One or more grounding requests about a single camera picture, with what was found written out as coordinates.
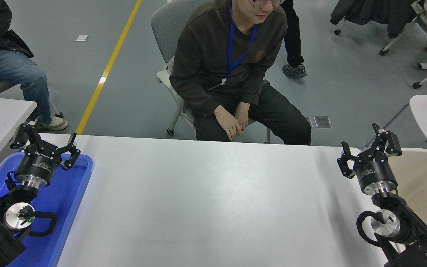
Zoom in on lanyard person's left hand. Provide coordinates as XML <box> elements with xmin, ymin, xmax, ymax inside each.
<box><xmin>234</xmin><ymin>102</ymin><xmax>251</xmax><ymax>133</ymax></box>

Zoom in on dark jacket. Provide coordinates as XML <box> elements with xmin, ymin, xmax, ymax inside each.
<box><xmin>330</xmin><ymin>0</ymin><xmax>418</xmax><ymax>39</ymax></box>

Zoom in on large pale bin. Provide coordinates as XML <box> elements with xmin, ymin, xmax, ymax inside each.
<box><xmin>363</xmin><ymin>147</ymin><xmax>427</xmax><ymax>256</ymax></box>

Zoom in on seated person with lanyard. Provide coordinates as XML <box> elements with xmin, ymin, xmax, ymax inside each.
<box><xmin>169</xmin><ymin>0</ymin><xmax>312</xmax><ymax>146</ymax></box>

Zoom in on blue lanyard with badge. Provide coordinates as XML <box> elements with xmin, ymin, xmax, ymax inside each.
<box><xmin>208</xmin><ymin>0</ymin><xmax>259</xmax><ymax>91</ymax></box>

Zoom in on standing person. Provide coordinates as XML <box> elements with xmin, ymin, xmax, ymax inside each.
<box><xmin>279</xmin><ymin>0</ymin><xmax>308</xmax><ymax>79</ymax></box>

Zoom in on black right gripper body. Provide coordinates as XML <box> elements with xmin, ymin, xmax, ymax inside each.
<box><xmin>353</xmin><ymin>156</ymin><xmax>398</xmax><ymax>195</ymax></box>

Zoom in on blue plastic tray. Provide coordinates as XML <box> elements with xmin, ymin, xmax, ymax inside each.
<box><xmin>0</xmin><ymin>151</ymin><xmax>93</xmax><ymax>267</ymax></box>

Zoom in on eyeglasses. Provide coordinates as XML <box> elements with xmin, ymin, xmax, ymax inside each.
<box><xmin>252</xmin><ymin>0</ymin><xmax>285</xmax><ymax>9</ymax></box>

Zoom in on jacket-draped chair with castor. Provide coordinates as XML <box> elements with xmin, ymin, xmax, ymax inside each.
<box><xmin>334</xmin><ymin>17</ymin><xmax>348</xmax><ymax>36</ymax></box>

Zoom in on lanyard person's right hand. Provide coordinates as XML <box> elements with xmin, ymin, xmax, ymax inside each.
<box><xmin>213</xmin><ymin>105</ymin><xmax>242</xmax><ymax>142</ymax></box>

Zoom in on seated person in jeans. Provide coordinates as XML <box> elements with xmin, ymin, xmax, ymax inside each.
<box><xmin>0</xmin><ymin>0</ymin><xmax>69</xmax><ymax>131</ymax></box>

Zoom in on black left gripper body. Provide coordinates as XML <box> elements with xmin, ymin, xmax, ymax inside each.
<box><xmin>14</xmin><ymin>145</ymin><xmax>63</xmax><ymax>185</ymax></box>

